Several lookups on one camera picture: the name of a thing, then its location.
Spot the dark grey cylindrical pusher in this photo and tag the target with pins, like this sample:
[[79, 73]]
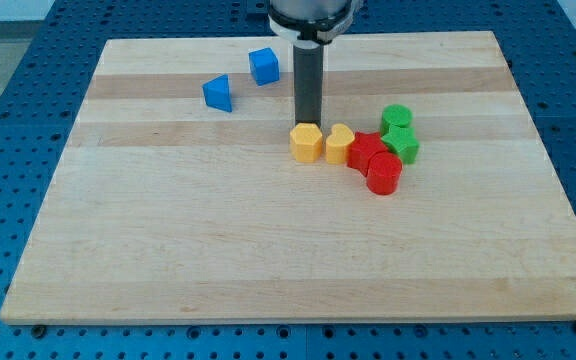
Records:
[[308, 84]]

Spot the yellow hexagon block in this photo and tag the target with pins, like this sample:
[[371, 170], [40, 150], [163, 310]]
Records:
[[306, 141]]

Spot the yellow heart block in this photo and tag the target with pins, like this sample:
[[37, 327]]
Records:
[[338, 143]]

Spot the blue cube block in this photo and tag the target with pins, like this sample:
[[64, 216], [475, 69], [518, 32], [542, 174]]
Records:
[[264, 66]]

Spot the blue triangle block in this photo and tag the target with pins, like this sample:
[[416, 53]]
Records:
[[217, 93]]

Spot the green cylinder block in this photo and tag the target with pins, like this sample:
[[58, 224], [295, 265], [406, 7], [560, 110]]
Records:
[[395, 115]]

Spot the red star block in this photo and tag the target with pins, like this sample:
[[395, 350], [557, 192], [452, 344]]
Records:
[[363, 149]]

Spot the green star block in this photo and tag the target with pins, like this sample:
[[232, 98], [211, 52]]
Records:
[[403, 143]]

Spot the red cylinder block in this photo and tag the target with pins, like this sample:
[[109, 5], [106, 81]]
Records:
[[383, 173]]

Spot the light wooden board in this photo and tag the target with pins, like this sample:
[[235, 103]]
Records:
[[163, 210]]

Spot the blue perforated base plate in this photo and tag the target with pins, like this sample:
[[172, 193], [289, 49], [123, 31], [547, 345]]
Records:
[[40, 102]]

